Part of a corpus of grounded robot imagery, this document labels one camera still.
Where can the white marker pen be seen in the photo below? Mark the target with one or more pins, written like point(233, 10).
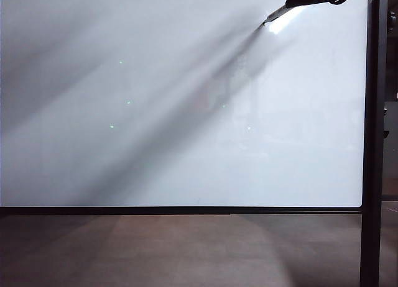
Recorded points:
point(276, 13)

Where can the black clamp knob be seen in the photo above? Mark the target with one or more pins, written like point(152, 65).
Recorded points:
point(390, 22)

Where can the black metal stand post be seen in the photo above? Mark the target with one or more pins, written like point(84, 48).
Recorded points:
point(373, 144)

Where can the white whiteboard with black frame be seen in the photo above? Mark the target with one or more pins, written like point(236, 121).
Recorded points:
point(155, 128)

